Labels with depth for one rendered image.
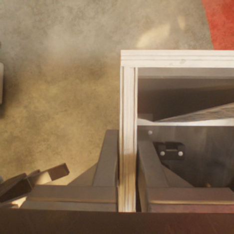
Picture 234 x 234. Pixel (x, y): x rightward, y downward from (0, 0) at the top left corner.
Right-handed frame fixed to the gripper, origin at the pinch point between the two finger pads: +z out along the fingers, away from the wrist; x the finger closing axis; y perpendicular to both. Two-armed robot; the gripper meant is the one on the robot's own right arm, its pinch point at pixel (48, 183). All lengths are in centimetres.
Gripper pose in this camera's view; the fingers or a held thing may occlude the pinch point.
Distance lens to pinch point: 35.9
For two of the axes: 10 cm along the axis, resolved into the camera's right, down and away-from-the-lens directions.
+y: -3.8, -9.2, -0.9
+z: 9.2, -3.7, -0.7
